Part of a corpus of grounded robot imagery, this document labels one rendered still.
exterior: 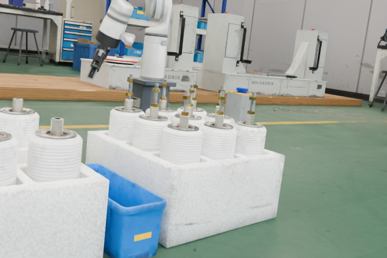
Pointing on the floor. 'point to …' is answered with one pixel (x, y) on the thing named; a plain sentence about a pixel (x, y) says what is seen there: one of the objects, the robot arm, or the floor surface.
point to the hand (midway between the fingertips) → (93, 73)
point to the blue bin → (130, 217)
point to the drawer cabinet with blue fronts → (68, 38)
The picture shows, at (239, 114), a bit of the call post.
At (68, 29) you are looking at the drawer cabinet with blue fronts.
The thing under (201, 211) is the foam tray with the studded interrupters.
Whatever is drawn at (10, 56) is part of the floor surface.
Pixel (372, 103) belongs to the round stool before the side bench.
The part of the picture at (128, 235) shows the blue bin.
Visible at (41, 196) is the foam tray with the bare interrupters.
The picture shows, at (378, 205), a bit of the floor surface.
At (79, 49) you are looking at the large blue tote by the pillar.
